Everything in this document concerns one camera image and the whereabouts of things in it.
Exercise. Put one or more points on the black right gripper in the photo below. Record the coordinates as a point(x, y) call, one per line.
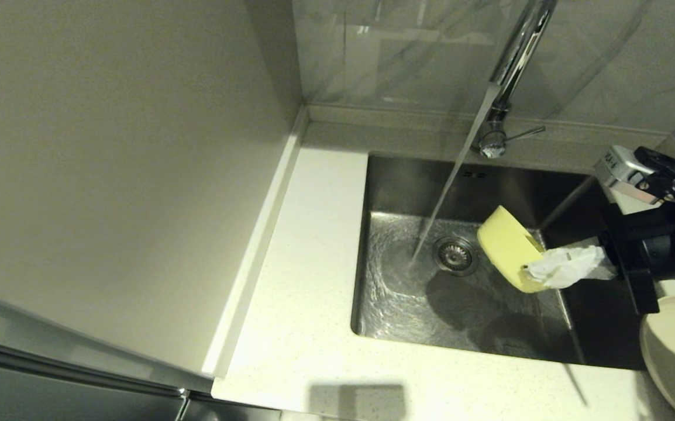
point(659, 245)

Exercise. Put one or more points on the yellow plastic bowl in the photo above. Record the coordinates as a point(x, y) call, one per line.
point(507, 245)

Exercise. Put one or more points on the stainless steel sink basin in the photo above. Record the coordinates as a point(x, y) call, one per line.
point(606, 327)

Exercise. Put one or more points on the round metal drain strainer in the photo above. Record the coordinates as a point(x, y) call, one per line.
point(456, 255)

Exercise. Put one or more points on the chrome kitchen faucet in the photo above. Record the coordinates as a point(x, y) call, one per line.
point(522, 47)

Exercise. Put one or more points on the grey cabinet side panel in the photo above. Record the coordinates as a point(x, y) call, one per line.
point(109, 175)

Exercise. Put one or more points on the stainless steel appliance front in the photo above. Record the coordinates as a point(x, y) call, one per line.
point(51, 397)

